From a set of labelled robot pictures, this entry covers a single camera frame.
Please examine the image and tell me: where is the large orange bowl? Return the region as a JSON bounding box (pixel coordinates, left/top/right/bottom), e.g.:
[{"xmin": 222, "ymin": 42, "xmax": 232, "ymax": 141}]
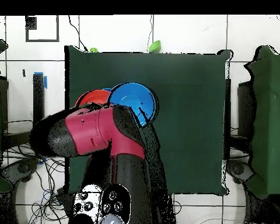
[{"xmin": 74, "ymin": 89, "xmax": 112, "ymax": 108}]

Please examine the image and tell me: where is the green bowl on floor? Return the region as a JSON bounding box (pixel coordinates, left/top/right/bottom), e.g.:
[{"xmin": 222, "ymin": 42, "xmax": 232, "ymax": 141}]
[{"xmin": 148, "ymin": 40, "xmax": 162, "ymax": 53}]

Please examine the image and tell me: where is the blue tape strip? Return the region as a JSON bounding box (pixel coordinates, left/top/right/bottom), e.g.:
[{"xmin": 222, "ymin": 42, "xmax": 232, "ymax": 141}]
[{"xmin": 33, "ymin": 71, "xmax": 48, "ymax": 89}]

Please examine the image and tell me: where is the black metal stand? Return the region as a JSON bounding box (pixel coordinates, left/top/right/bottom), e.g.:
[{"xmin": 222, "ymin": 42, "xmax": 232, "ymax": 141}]
[{"xmin": 1, "ymin": 73, "xmax": 46, "ymax": 150}]

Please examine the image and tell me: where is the grey chair base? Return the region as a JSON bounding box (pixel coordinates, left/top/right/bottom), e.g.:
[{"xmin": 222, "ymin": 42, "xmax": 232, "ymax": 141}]
[{"xmin": 226, "ymin": 158, "xmax": 255, "ymax": 185}]

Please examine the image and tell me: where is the black chair base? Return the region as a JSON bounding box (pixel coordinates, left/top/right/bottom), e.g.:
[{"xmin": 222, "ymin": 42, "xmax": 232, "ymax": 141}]
[{"xmin": 1, "ymin": 157, "xmax": 40, "ymax": 187}]

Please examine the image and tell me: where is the tangle of black floor cables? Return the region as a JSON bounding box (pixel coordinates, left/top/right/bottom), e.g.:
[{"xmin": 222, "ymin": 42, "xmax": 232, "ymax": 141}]
[{"xmin": 2, "ymin": 139, "xmax": 69, "ymax": 224}]

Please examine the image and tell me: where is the dark square floor frame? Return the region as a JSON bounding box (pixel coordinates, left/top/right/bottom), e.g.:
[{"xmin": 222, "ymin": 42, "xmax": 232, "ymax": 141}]
[{"xmin": 25, "ymin": 15, "xmax": 60, "ymax": 43}]

